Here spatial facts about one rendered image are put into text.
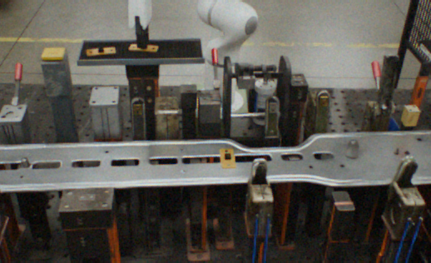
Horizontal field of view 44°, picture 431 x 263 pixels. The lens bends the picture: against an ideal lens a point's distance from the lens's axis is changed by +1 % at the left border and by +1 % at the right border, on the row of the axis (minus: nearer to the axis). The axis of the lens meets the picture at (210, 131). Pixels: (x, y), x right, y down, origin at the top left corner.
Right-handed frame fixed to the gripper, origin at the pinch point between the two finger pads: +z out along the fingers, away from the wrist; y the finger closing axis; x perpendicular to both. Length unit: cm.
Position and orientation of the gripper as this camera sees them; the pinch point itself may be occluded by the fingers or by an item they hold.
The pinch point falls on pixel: (142, 40)
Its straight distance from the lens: 162.1
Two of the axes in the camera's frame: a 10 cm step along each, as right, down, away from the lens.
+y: -1.1, 5.7, -8.2
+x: 9.9, 0.8, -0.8
